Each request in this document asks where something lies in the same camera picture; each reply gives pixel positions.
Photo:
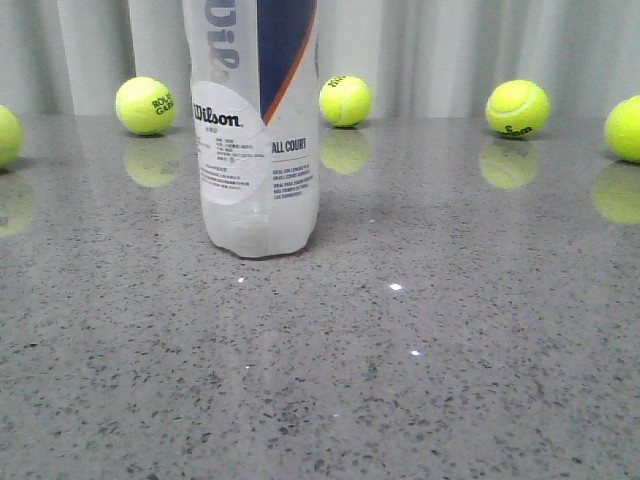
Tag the white pleated curtain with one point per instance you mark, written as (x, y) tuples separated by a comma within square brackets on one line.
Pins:
[(425, 59)]

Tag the clear plastic tennis ball can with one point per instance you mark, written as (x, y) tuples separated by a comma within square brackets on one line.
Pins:
[(254, 103)]

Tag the far right tennis ball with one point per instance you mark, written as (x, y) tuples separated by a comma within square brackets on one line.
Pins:
[(622, 129)]

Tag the far left tennis ball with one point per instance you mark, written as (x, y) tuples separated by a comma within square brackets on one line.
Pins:
[(11, 137)]

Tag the right Wilson tennis ball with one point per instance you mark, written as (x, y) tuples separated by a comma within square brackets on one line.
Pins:
[(517, 108)]

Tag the Roland Garros tennis ball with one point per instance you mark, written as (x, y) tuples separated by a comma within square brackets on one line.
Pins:
[(145, 106)]

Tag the centre yellow tennis ball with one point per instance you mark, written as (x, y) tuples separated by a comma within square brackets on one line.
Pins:
[(345, 100)]

